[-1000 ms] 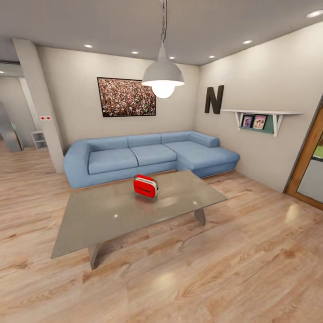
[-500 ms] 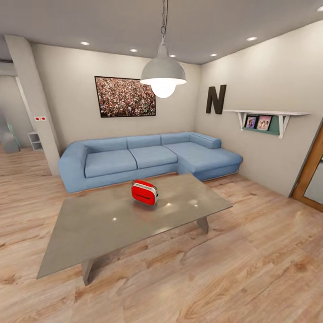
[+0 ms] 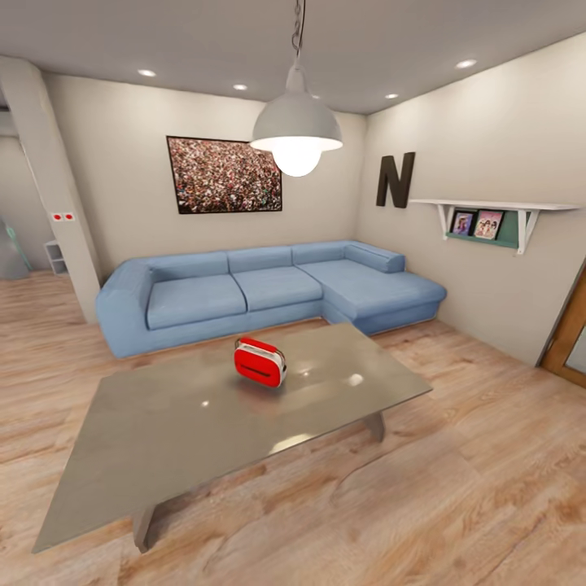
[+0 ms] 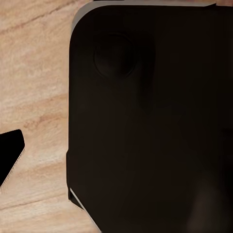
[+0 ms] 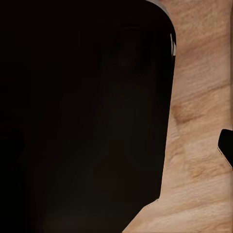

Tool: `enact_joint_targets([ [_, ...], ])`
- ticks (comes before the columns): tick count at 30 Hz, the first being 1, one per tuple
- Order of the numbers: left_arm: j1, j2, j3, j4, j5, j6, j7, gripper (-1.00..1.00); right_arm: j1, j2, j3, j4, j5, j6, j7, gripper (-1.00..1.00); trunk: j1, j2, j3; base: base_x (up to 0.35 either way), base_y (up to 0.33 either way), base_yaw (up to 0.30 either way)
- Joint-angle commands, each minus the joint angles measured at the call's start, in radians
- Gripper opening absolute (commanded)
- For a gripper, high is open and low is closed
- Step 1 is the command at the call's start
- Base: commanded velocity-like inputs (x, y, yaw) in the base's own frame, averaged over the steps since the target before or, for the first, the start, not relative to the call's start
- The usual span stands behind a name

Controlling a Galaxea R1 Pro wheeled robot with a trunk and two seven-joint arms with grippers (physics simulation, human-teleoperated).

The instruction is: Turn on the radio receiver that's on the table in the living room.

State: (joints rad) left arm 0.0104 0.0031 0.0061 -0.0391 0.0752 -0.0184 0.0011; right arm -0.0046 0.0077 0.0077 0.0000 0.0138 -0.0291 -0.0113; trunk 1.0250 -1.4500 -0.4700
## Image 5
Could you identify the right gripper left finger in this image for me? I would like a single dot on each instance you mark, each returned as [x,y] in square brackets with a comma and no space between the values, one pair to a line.
[11,146]

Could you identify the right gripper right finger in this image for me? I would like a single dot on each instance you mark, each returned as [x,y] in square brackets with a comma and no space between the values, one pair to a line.
[225,143]

